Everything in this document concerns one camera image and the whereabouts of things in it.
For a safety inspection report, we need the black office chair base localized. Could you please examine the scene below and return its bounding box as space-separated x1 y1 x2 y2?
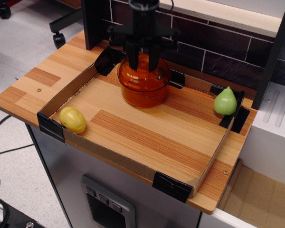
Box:
49 8 82 49

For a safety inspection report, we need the orange transparent pot lid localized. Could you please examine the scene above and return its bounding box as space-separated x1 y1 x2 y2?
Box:
117 53 171 92

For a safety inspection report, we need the black braided cable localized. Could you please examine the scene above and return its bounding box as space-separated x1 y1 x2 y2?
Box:
0 196 12 228

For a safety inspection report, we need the black post right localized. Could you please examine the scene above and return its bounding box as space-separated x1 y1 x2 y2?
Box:
251 12 285 110

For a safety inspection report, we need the black post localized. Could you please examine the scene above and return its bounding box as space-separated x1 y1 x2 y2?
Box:
251 12 285 110
81 0 111 50

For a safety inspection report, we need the white toy sink drainboard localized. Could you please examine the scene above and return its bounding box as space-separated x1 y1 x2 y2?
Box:
253 82 285 138

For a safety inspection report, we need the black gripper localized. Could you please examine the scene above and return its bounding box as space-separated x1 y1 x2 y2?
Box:
107 21 180 71

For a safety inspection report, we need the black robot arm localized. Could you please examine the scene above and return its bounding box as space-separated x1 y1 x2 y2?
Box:
107 0 180 71

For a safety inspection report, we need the black post left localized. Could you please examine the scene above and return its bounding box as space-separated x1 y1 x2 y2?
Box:
81 0 111 50

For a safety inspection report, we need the black caster wheel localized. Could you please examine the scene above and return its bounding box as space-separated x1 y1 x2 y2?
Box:
0 0 11 19

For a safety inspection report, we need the green toy pear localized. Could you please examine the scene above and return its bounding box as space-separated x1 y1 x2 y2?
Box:
214 86 237 115

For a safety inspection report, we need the cardboard fence with black tape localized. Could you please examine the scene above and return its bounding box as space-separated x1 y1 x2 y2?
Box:
37 47 250 202

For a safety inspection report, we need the black floor cable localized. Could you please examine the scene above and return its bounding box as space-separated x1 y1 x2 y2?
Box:
0 114 35 157

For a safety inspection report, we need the yellow toy potato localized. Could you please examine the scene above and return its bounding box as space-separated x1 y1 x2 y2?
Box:
59 107 86 134

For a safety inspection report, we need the grey oven control panel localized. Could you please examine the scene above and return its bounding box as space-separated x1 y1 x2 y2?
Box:
81 175 136 228

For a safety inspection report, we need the orange transparent pot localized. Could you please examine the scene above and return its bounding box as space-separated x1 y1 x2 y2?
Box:
121 85 170 108

